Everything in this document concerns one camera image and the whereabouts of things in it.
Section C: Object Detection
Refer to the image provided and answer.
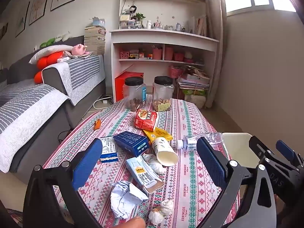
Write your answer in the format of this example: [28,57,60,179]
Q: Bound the clear jar with green label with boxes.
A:
[152,76,175,112]

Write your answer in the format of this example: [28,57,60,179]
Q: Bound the orange cushion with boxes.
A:
[34,51,69,84]

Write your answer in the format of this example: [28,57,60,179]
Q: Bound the light blue tissue box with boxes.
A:
[91,17,105,27]

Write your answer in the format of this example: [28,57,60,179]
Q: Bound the white plush toy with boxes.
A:
[55,32,72,41]

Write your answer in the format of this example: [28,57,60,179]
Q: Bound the green plush toy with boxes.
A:
[40,38,56,48]

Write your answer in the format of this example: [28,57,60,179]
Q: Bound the green box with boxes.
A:
[182,88,207,98]

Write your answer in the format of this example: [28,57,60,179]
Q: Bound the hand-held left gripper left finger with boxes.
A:
[22,138,104,228]

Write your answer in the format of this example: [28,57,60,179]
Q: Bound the striped armrest blanket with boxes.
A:
[41,55,106,106]

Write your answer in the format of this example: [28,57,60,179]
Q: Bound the dark blue box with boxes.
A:
[113,131,150,157]

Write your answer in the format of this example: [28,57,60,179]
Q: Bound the striped seat blanket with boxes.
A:
[0,83,70,174]

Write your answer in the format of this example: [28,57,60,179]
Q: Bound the grey sofa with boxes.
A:
[0,36,106,178]

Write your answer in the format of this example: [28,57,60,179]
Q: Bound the white pillow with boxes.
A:
[29,45,74,64]

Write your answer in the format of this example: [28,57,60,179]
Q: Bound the white power cable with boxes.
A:
[93,95,113,110]

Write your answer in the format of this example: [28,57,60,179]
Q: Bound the white paper cup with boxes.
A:
[152,136,179,167]

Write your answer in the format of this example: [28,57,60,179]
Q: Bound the clear jar with blue label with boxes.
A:
[122,77,147,112]

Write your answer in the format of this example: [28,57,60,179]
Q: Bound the pile of papers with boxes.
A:
[177,66,211,91]

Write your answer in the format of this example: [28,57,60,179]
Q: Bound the white shelf unit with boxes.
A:
[109,0,220,103]

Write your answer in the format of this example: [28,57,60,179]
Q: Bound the patterned red green tablecloth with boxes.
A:
[43,94,240,228]

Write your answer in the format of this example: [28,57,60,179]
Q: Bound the leaning books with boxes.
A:
[195,15,211,37]

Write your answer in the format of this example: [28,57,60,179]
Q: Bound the red snack packet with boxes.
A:
[134,108,159,132]

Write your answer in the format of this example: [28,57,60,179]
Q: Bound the light blue milk carton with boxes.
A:
[126,156,165,197]

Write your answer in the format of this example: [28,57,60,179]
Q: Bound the beige curtain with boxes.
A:
[201,0,228,108]

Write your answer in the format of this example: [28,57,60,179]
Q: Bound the pink hanging basket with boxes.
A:
[169,66,184,79]

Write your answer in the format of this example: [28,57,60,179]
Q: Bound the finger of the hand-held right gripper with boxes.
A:
[276,140,304,171]
[249,135,272,162]

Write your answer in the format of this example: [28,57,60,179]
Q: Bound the white bag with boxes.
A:
[185,94,206,108]

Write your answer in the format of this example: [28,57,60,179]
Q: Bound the white trash bin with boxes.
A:
[222,132,262,169]

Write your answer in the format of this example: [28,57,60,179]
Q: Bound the red box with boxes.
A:
[115,71,144,102]

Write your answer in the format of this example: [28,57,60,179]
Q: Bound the yellow snack packet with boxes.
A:
[142,127,173,145]

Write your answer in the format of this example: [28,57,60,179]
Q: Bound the clear plastic bottle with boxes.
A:
[176,132,225,152]

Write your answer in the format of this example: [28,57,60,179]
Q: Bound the white paper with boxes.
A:
[110,180,149,219]

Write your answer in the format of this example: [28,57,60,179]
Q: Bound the stack of books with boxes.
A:
[84,26,106,55]

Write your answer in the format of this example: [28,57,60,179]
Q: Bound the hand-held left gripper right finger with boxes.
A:
[197,136,277,228]

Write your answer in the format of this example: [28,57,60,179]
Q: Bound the white tissue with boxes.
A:
[161,199,174,215]
[148,207,165,225]
[142,154,167,175]

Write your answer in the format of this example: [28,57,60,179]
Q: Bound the pink plush toy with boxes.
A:
[71,44,91,56]

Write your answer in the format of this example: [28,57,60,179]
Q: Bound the white and blue box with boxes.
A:
[99,136,119,163]

